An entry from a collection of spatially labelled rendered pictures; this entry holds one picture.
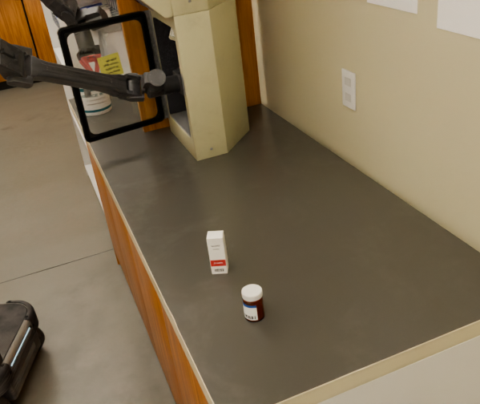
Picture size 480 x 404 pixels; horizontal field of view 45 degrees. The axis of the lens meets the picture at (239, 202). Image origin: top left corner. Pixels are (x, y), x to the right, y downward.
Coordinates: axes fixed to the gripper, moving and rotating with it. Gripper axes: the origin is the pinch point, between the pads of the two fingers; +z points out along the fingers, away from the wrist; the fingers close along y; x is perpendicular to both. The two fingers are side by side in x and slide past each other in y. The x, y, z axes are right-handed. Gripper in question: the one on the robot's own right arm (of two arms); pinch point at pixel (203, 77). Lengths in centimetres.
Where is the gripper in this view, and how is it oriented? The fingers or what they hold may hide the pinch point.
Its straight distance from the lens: 199.6
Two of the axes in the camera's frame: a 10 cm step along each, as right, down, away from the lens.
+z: 9.3, -2.7, 2.6
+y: -3.6, -4.1, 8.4
